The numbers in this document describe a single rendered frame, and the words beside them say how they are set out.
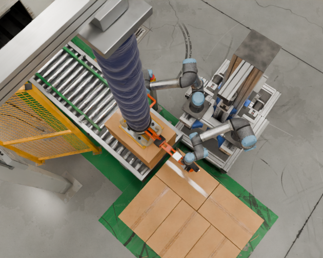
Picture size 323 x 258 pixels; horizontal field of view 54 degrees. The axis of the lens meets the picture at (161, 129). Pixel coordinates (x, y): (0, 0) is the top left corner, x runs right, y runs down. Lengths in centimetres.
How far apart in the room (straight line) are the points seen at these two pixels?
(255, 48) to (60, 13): 150
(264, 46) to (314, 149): 238
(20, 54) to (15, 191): 338
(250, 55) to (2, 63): 165
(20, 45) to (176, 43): 362
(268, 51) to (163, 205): 194
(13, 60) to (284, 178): 365
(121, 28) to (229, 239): 266
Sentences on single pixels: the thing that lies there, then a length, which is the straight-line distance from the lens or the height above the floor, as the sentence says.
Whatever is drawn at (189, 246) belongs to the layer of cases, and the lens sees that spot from 350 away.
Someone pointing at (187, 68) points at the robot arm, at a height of 167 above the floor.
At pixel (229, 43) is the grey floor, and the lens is 477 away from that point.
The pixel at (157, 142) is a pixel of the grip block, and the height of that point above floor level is 122.
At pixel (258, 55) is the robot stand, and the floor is 203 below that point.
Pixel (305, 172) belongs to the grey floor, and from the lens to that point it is 442.
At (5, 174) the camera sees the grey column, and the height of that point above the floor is 158.
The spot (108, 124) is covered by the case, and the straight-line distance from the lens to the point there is 314.
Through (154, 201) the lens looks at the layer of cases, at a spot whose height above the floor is 54.
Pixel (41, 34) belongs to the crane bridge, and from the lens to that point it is 124.
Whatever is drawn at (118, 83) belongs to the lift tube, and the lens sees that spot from 184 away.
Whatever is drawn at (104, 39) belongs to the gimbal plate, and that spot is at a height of 287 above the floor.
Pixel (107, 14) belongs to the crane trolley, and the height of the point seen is 295.
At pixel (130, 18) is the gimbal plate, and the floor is 287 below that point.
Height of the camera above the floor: 402
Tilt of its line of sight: 74 degrees down
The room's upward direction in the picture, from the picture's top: 5 degrees counter-clockwise
